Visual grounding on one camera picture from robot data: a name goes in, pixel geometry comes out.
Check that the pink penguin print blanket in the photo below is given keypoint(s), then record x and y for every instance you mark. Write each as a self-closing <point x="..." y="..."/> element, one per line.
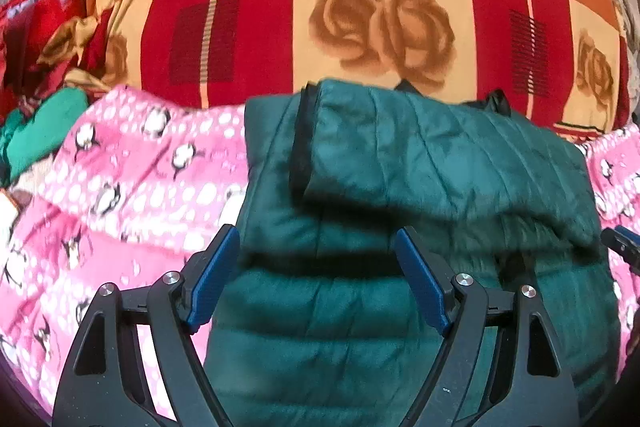
<point x="140" y="187"/>

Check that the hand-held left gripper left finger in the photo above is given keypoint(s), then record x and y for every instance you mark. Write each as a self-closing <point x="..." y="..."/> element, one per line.
<point x="215" y="277"/>

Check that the red cloth pile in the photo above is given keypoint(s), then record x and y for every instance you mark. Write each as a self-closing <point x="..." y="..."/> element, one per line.
<point x="40" y="27"/>

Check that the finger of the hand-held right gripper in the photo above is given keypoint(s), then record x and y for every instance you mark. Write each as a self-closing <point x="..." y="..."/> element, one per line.
<point x="625" y="242"/>

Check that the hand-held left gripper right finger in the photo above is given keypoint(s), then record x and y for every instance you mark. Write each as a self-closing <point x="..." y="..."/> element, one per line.
<point x="420" y="277"/>

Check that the white fuzzy cloth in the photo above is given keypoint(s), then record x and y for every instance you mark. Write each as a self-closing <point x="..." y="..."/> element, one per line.
<point x="631" y="47"/>

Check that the green quilted puffer jacket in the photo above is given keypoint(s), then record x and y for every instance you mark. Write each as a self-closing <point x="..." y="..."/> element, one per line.
<point x="400" y="157"/>

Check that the red orange rose print blanket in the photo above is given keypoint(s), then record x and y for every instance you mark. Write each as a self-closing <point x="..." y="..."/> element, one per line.
<point x="350" y="7"/>

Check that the bright green cloth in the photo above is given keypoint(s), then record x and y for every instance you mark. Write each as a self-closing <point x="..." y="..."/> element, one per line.
<point x="45" y="127"/>

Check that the cream cloth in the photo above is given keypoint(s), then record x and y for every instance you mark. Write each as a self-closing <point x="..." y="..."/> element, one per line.
<point x="20" y="187"/>

